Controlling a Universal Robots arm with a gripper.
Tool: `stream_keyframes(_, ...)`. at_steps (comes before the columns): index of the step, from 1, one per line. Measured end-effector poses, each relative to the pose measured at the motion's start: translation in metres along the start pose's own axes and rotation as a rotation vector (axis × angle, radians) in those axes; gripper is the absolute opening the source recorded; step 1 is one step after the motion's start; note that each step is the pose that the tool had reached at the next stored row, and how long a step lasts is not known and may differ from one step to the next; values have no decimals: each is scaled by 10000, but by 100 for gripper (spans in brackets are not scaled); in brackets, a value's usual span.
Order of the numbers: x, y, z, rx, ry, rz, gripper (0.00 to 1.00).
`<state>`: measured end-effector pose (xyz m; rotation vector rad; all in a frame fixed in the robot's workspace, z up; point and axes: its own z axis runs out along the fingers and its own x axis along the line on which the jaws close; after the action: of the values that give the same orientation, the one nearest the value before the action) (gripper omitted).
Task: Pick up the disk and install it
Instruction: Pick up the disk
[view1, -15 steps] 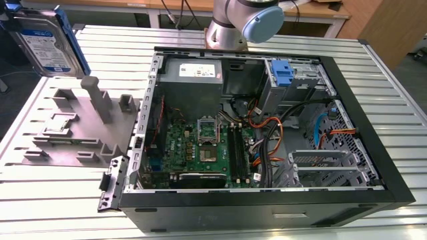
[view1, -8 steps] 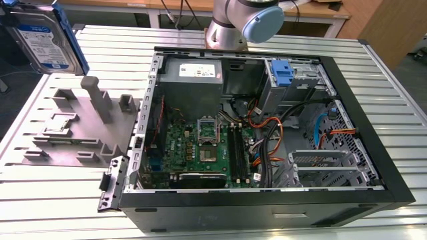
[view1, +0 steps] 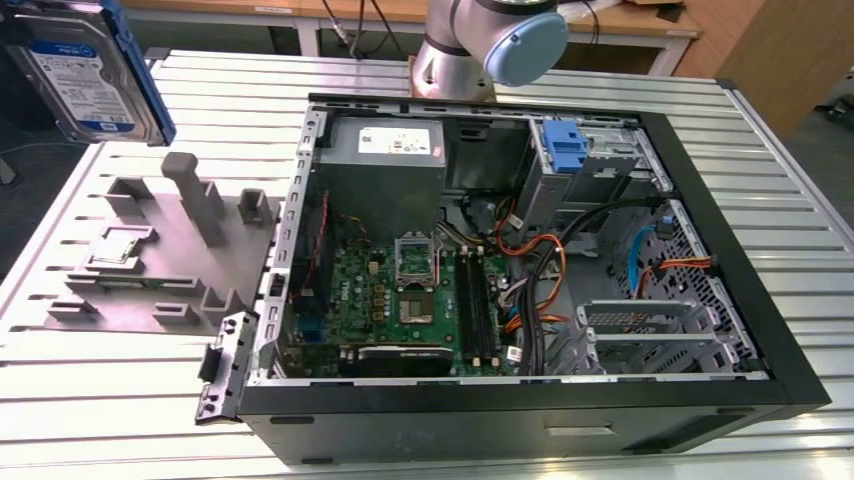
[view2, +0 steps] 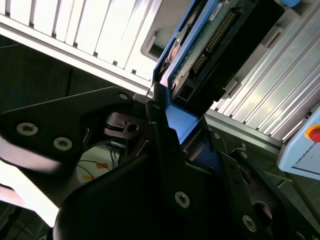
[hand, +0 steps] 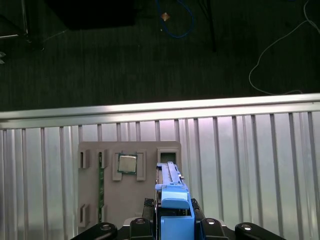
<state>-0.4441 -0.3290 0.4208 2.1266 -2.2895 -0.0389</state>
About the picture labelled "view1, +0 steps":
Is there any hard disk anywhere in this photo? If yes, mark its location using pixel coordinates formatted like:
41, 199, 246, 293
2, 0, 180, 148

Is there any grey metal disk bay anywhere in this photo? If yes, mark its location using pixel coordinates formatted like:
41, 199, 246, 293
551, 298, 765, 377

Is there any metal socket cover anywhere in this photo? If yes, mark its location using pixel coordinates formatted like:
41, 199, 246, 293
392, 232, 442, 292

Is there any grey power supply unit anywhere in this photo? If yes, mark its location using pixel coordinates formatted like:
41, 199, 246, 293
312, 115, 446, 241

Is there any CPU socket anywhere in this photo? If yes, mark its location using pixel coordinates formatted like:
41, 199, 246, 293
397, 290, 442, 326

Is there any black RAM slot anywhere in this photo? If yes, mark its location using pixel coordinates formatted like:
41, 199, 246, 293
470, 245, 503, 366
453, 245, 482, 367

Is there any green motherboard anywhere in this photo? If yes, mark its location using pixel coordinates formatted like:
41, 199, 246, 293
277, 238, 520, 379

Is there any black graphics card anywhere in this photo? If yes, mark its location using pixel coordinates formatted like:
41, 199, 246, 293
337, 343, 456, 379

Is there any grey metal drive cage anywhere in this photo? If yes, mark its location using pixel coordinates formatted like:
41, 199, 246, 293
517, 115, 671, 232

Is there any black open PC case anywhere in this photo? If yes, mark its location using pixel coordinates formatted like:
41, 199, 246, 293
236, 89, 833, 464

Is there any grey parts rack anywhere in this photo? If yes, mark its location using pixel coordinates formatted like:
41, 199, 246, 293
45, 152, 285, 334

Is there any green RAM stick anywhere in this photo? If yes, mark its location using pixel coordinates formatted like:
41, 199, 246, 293
98, 278, 165, 292

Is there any silver CPU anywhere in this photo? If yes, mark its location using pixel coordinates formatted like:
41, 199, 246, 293
89, 233, 142, 265

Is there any white framed wooden desk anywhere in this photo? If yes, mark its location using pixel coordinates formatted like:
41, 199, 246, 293
125, 0, 705, 76

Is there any brown wooden cabinet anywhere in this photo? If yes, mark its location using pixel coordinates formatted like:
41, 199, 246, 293
679, 0, 854, 141

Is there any black chair base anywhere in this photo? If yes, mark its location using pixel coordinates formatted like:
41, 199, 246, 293
824, 74, 854, 121

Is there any red black twisted wire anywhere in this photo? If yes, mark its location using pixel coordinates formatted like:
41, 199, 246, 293
298, 192, 333, 297

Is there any orange power wire bundle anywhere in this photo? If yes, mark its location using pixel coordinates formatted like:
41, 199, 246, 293
496, 234, 569, 341

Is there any thick black cable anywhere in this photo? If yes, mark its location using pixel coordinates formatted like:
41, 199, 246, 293
519, 197, 671, 377

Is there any blue data wire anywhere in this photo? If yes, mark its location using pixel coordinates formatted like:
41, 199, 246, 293
625, 213, 675, 300

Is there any orange disk power wire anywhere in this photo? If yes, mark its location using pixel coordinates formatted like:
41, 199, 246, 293
632, 255, 715, 301

